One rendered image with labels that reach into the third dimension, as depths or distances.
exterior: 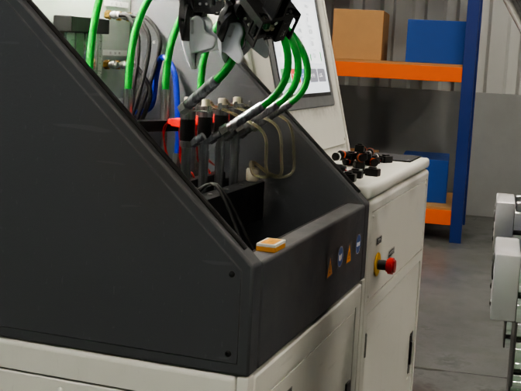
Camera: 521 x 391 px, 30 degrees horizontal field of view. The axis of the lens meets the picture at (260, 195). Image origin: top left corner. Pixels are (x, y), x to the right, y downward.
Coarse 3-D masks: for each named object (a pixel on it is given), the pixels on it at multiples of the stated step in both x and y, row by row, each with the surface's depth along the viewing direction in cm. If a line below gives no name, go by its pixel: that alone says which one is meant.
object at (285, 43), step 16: (144, 0) 180; (128, 48) 182; (288, 48) 172; (128, 64) 182; (288, 64) 172; (128, 80) 183; (128, 96) 183; (272, 96) 174; (256, 112) 175; (224, 128) 177
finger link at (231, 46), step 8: (232, 24) 146; (240, 24) 146; (232, 32) 148; (240, 32) 146; (224, 40) 149; (232, 40) 148; (240, 40) 147; (224, 48) 150; (232, 48) 148; (240, 48) 147; (224, 56) 152; (232, 56) 149; (240, 56) 147
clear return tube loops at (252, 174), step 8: (232, 112) 181; (272, 120) 188; (288, 120) 194; (264, 136) 180; (280, 136) 187; (280, 144) 188; (264, 152) 180; (280, 152) 188; (264, 160) 181; (280, 160) 188; (248, 168) 197; (256, 168) 198; (264, 168) 195; (248, 176) 197; (256, 176) 185; (264, 176) 182; (272, 176) 194; (280, 176) 190; (288, 176) 196
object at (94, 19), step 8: (96, 0) 173; (96, 8) 174; (96, 16) 174; (96, 24) 175; (96, 32) 175; (88, 40) 175; (88, 48) 176; (88, 56) 176; (88, 64) 176; (224, 64) 154; (232, 64) 153; (224, 72) 154; (216, 80) 155
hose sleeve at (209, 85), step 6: (210, 78) 156; (204, 84) 156; (210, 84) 156; (216, 84) 155; (198, 90) 157; (204, 90) 157; (210, 90) 156; (192, 96) 158; (198, 96) 158; (204, 96) 158; (186, 102) 159; (192, 102) 159; (198, 102) 159
